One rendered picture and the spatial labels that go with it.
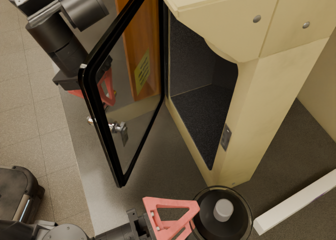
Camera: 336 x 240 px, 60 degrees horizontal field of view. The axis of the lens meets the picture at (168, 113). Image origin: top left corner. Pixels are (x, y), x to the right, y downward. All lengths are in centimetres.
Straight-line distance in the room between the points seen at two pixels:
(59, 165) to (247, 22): 175
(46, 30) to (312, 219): 71
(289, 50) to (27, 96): 214
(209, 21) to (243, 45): 7
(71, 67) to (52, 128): 162
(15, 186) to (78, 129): 88
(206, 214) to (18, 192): 131
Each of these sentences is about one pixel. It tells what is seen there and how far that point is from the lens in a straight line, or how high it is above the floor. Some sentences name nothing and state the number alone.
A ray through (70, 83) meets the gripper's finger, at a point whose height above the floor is 127.
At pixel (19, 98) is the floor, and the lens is 240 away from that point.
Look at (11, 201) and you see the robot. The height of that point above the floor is 24.
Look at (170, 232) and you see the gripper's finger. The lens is 41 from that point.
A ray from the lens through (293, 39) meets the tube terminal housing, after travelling 40.
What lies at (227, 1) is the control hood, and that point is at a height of 151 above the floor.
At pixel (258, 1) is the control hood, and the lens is 32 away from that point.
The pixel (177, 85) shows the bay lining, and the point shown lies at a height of 105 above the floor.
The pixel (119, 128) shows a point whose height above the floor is 121.
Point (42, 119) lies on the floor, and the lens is 221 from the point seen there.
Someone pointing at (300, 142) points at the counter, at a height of 94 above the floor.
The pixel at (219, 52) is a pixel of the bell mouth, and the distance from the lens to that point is 52.
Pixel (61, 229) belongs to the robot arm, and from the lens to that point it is 40.
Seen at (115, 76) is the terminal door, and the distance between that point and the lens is 50.
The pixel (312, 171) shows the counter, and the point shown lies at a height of 94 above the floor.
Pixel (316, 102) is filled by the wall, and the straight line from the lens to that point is 101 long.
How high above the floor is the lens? 166
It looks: 54 degrees down
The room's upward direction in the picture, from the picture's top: straight up
